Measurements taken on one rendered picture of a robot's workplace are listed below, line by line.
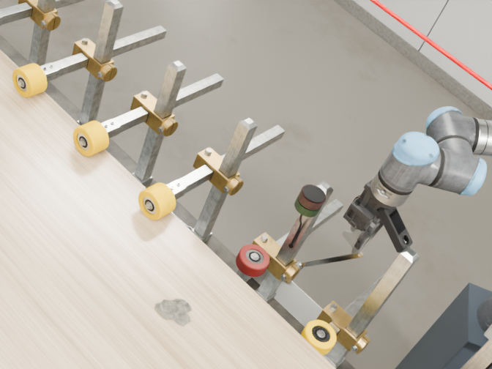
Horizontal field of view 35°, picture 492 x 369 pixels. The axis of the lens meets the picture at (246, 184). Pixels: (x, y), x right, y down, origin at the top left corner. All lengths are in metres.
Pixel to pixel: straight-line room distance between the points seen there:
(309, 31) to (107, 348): 3.18
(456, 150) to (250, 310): 0.60
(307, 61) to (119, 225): 2.60
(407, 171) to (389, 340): 1.54
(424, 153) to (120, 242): 0.73
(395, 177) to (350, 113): 2.37
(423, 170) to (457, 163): 0.08
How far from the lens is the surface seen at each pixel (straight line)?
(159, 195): 1.87
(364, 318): 1.91
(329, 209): 2.20
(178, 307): 1.76
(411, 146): 1.71
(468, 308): 2.60
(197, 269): 1.85
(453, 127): 1.86
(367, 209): 1.86
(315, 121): 3.93
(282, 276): 1.99
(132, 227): 1.89
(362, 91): 4.30
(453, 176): 1.76
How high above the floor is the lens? 2.31
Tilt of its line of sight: 42 degrees down
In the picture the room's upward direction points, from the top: 25 degrees clockwise
